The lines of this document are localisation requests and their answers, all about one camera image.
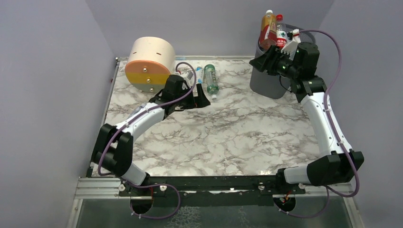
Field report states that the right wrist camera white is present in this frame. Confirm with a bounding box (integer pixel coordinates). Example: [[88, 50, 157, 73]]
[[281, 29, 301, 60]]

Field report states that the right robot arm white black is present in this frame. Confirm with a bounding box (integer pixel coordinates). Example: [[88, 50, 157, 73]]
[[249, 42, 364, 186]]

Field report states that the clear bottle white blue label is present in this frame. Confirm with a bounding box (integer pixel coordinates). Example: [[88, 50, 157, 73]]
[[196, 66, 204, 84]]

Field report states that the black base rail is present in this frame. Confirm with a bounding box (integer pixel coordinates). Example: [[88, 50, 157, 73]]
[[119, 175, 305, 208]]

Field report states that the green plastic bottle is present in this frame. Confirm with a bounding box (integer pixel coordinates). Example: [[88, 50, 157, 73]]
[[204, 64, 219, 99]]

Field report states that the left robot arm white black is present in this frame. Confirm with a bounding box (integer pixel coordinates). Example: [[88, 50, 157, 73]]
[[91, 75, 211, 186]]

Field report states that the cream orange round drum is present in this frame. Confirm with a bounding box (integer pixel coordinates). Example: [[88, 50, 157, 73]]
[[125, 37, 176, 93]]

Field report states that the clear bottle blue cap left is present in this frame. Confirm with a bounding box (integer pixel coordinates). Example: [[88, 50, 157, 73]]
[[128, 104, 145, 119]]

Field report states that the clear bottle red label front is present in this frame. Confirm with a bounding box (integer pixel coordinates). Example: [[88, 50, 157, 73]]
[[276, 14, 288, 48]]

